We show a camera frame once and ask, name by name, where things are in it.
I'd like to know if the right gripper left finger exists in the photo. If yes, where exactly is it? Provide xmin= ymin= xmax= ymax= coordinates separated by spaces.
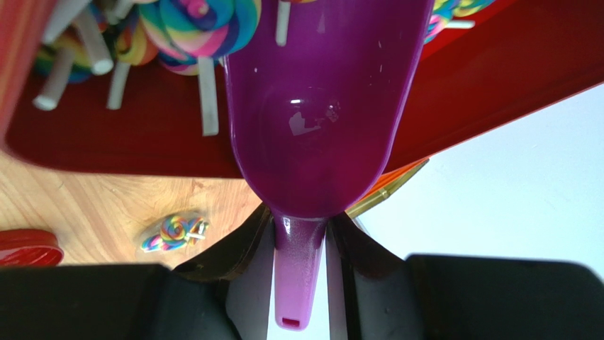
xmin=1 ymin=205 xmax=274 ymax=339

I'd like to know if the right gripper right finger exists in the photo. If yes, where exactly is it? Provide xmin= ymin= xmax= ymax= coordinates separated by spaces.
xmin=326 ymin=214 xmax=603 ymax=339

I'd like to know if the clear plastic jar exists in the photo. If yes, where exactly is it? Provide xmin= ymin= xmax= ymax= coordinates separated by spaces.
xmin=134 ymin=210 xmax=211 ymax=255

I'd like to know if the purple plastic scoop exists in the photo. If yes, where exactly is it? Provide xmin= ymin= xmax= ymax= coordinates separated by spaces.
xmin=226 ymin=0 xmax=434 ymax=331

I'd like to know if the red tray of swirl lollipops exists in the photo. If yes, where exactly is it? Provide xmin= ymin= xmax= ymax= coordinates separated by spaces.
xmin=1 ymin=1 xmax=603 ymax=179

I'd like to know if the clear tray of colourful candies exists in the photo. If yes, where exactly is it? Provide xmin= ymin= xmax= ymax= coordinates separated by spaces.
xmin=346 ymin=160 xmax=429 ymax=219

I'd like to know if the orange tray of lollipops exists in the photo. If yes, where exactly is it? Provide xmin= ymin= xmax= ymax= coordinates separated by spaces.
xmin=362 ymin=158 xmax=429 ymax=199

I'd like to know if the red jar lid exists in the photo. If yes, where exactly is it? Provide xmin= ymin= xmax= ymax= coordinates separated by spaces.
xmin=1 ymin=229 xmax=64 ymax=267

